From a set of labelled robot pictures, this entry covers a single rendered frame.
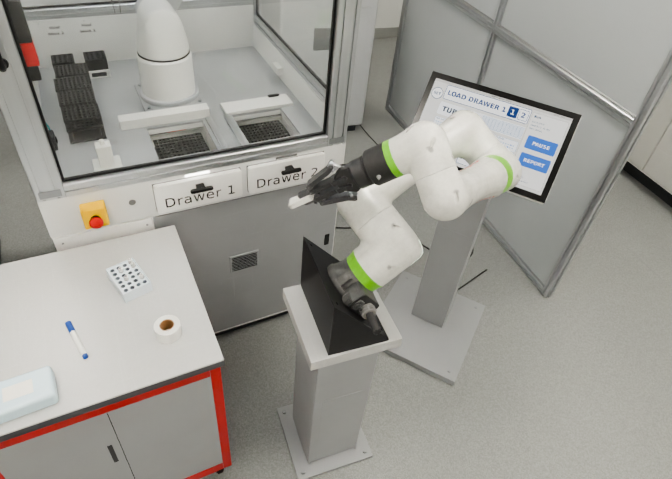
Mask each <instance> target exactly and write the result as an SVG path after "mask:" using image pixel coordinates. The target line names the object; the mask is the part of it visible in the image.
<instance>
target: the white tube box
mask: <svg viewBox="0 0 672 479"><path fill-rule="evenodd" d="M131 259H132V261H133V262H135V268H132V267H131V264H129V263H128V260H126V261H123V262H121V263H119V264H116V265H114V266H112V267H109V268H107V269H106V272H107V275H108V278H109V280H110V281H111V282H112V284H113V285H114V287H115V288H116V290H117V291H118V293H119V294H120V296H121V297H122V299H123V300H124V302H125V303H127V302H129V301H131V300H134V299H136V298H138V297H140V296H142V295H144V294H146V293H148V292H150V291H152V290H153V288H152V284H151V281H150V280H149V279H148V277H147V276H146V275H145V273H144V272H143V271H142V269H141V268H140V267H139V265H138V264H137V263H136V261H135V260H134V259H133V258H131ZM119 267H122V268H123V273H119V271H118V268H119ZM140 273H143V275H144V279H140V278H139V274H140ZM124 275H128V278H129V280H128V281H125V280H124Z"/></svg>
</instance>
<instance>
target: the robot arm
mask: <svg viewBox="0 0 672 479"><path fill-rule="evenodd" d="M455 158H463V159H464V160H465V161H466V162H467V163H468V164H469V166H468V167H466V168H464V169H462V170H460V171H458V168H457V166H456V164H455V160H454V159H455ZM335 170H337V171H336V173H335V174H333V175H331V177H329V178H326V179H324V178H325V177H327V176H328V175H329V174H330V173H331V172H334V171H335ZM521 176H522V166H521V163H520V161H519V160H518V159H517V157H516V156H515V155H513V154H512V153H511V152H510V151H509V150H508V149H507V148H506V147H505V146H504V145H503V144H502V143H501V142H500V141H499V140H498V139H497V138H496V136H495V135H494V134H493V133H492V131H491V130H490V129H489V128H488V126H487V125H486V124H485V122H484V121H483V119H482V118H481V117H480V116H479V115H478V114H477V113H475V112H473V111H470V110H460V111H457V112H455V113H453V114H452V115H450V116H449V117H448V118H447V119H446V120H445V121H443V122H442V123H441V124H440V125H438V124H436V123H434V122H431V121H419V122H416V123H414V124H412V125H410V126H409V127H408V128H407V129H405V130H404V131H403V132H401V133H400V134H398V135H396V136H394V137H393V138H391V139H388V140H386V141H384V142H382V143H380V144H378V145H375V146H373V147H371V148H369V149H367V150H365V151H364V152H363V155H362V156H360V157H358V158H356V159H353V160H351V161H350V162H349V163H346V164H340V165H338V164H336V163H334V160H332V159H331V160H330V161H329V162H328V164H327V166H325V167H324V168H323V169H322V170H320V171H319V172H318V173H317V174H315V175H314V176H313V177H311V178H310V179H309V180H308V181H307V187H306V188H307V189H305V190H302V191H300V192H299V193H298V195H297V196H295V197H292V198H290V200H289V205H288V206H289V207H290V209H294V208H296V207H298V206H301V205H303V204H304V205H309V204H311V203H313V202H314V203H315V204H317V202H319V203H320V205H321V206H324V205H329V204H334V203H336V205H337V208H338V211H339V212H340V214H341V215H342V217H343V218H344V219H345V220H346V222H347V223H348V224H349V226H350V227H351V228H352V230H353V231H354V232H355V234H356V235H357V236H358V237H359V239H360V245H359V246H358V247H357V248H355V249H354V250H353V251H352V253H351V254H350V255H349V256H348V257H347V258H345V259H344V260H342V261H340V262H336V263H331V264H330V265H329V266H328V267H327V271H328V275H329V277H330V279H331V281H332V283H333V284H334V286H335V287H336V289H337V290H338V292H339V293H340V294H341V295H342V296H343V297H342V301H343V303H344V304H345V305H347V306H348V307H349V308H350V309H351V310H353V311H354V312H356V313H357V314H359V315H360V316H362V317H363V318H364V319H367V320H368V322H369V325H370V327H371V329H372V332H373V334H374V335H378V334H380V333H381V329H380V326H379V324H378V322H377V320H376V318H375V315H376V311H377V310H376V309H377V308H378V307H379V304H378V302H377V300H376V297H375V295H374V293H373V291H375V290H376V289H378V288H381V287H383V286H384V285H385V284H387V283H388V282H389V281H391V280H392V279H393V278H395V277H396V276H397V275H398V274H400V273H401V272H402V271H404V270H405V269H406V268H407V267H409V266H410V265H411V264H413V263H414V262H415V261H416V260H418V259H419V258H420V257H421V256H422V254H423V247H422V244H421V242H420V240H419V238H418V237H417V235H416V234H415V232H414V231H413V230H412V229H411V227H410V226H409V225H408V224H407V222H406V221H405V220H404V219H403V217H402V216H401V215H400V214H399V212H398V211H397V210H396V209H395V208H394V206H393V205H392V202H393V201H394V200H395V199H396V198H397V197H398V196H400V195H401V194H402V193H403V192H405V191H406V190H407V189H409V188H410V187H411V186H413V185H414V184H415V183H416V186H417V189H418V192H419V195H420V199H421V202H422V205H423V208H424V210H425V211H426V212H427V214H428V215H430V216H431V217H432V218H434V219H436V220H440V221H450V220H454V219H456V218H458V217H459V216H460V215H462V214H463V213H464V211H465V210H466V209H468V208H469V207H470V206H472V205H473V204H475V203H477V202H479V201H481V200H485V199H492V198H496V197H498V196H499V195H501V194H503V193H505V192H507V191H509V190H511V189H512V188H514V187H515V186H516V185H517V184H518V182H519V181H520V179H521ZM323 179H324V180H323ZM321 180H322V181H321Z"/></svg>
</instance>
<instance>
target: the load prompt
mask: <svg viewBox="0 0 672 479"><path fill-rule="evenodd" d="M443 99H446V100H449V101H452V102H456V103H459V104H462V105H465V106H468V107H472V108H475V109H478V110H481V111H484V112H488V113H491V114H494V115H497V116H500V117H504V118H507V119H510V120H513V121H516V122H520V123H523V124H526V125H527V123H528V121H529V118H530V116H531V113H532V111H533V110H531V109H528V108H524V107H521V106H518V105H515V104H511V103H508V102H505V101H501V100H498V99H495V98H491V97H488V96H485V95H481V94H478V93H475V92H472V91H468V90H465V89H462V88H458V87H455V86H452V85H448V86H447V88H446V90H445V93H444V95H443Z"/></svg>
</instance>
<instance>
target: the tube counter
mask: <svg viewBox="0 0 672 479"><path fill-rule="evenodd" d="M473 112H475V111H473ZM475 113H477V114H478V115H479V116H480V117H481V118H482V119H483V121H484V122H485V124H486V125H487V126H488V128H489V129H490V130H491V131H494V132H498V133H501V134H504V135H507V136H510V137H513V138H516V139H519V140H521V137H522V135H523V133H524V130H525V128H526V127H522V126H519V125H516V124H513V123H510V122H506V121H503V120H500V119H497V118H494V117H490V116H487V115H484V114H481V113H478V112H475Z"/></svg>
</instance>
